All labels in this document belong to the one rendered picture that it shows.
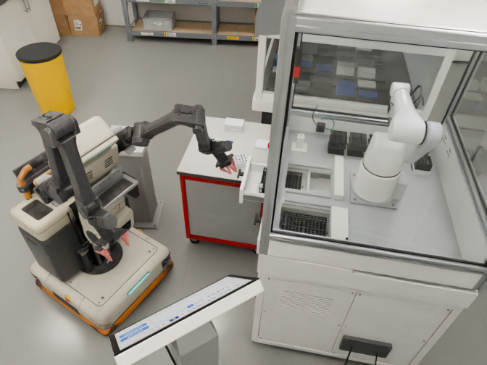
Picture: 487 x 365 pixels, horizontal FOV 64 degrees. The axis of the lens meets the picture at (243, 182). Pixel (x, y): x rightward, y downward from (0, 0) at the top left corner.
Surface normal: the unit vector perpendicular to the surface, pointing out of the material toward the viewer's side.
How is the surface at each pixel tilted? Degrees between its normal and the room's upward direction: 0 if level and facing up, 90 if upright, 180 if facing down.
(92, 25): 89
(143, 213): 90
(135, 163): 90
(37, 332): 0
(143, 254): 0
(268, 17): 90
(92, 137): 43
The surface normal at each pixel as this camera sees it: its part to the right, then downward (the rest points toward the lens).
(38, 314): 0.04, -0.73
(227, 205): -0.18, 0.67
